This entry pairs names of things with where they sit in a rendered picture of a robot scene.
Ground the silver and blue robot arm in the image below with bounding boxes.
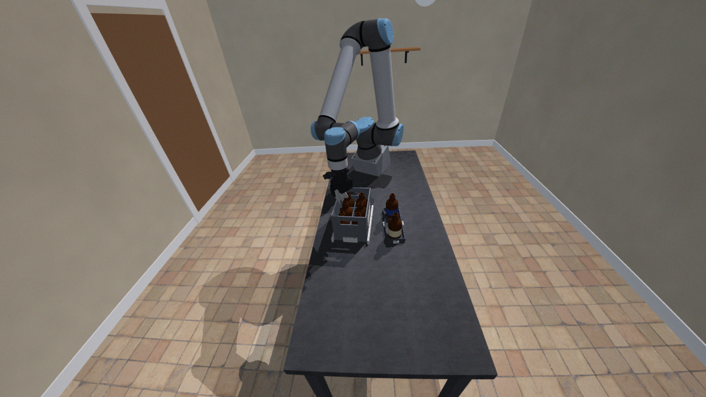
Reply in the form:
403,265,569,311
311,18,404,170

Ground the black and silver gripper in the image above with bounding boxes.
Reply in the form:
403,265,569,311
330,168,353,204

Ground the brown bottle with blue base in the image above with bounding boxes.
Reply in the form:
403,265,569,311
386,194,398,218

